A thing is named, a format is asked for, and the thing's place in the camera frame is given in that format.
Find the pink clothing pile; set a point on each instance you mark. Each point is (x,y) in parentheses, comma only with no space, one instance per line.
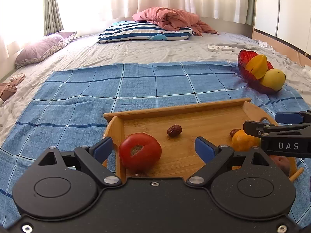
(10,88)

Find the dark purple plum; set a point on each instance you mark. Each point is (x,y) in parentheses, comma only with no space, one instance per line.
(283,163)

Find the green drape left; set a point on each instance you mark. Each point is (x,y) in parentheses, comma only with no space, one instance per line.
(52,19)

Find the white sheer curtain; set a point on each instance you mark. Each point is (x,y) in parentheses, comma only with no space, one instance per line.
(23,19)

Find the white small box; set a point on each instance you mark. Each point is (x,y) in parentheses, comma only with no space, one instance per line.
(226,48)
(212,48)

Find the red glass fruit bowl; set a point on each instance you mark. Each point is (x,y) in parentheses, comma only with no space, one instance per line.
(244,57)

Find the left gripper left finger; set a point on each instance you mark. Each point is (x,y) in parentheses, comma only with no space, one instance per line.
(91,160)

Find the orange fruit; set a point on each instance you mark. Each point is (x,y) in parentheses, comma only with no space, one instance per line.
(243,142)

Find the wooden serving tray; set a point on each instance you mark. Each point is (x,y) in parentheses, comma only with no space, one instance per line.
(213,121)

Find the blue striped pillow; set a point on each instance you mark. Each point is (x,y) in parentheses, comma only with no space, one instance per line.
(141,31)

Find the white crumpled cloth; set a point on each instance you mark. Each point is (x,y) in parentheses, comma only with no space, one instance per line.
(266,46)

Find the yellow starfruit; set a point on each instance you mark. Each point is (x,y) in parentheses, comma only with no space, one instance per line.
(257,66)

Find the red jujube date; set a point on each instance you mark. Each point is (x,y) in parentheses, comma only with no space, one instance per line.
(174,131)
(233,132)

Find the green drape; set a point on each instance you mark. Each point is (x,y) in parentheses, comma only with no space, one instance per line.
(52,19)
(251,9)

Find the yellow mango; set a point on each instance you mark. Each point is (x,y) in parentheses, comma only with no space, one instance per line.
(274,79)

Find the blue plaid cloth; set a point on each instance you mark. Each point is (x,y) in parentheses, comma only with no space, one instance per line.
(67,111)

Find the white wardrobe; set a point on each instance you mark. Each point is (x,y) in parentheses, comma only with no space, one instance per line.
(287,20)

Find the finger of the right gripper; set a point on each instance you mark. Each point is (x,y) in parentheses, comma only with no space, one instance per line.
(289,118)
(256,129)

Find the green drape right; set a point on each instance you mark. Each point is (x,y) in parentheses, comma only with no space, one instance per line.
(251,9)

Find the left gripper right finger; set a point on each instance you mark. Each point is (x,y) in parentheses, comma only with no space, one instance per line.
(216,161)

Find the pink crumpled blanket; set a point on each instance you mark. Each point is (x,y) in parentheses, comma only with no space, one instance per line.
(173,20)

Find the red tomato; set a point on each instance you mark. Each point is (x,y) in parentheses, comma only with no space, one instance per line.
(139,152)

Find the grey bed sheet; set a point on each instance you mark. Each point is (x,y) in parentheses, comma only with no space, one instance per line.
(85,52)

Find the purple floral pillow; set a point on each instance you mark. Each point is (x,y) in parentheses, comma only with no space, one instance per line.
(41,50)

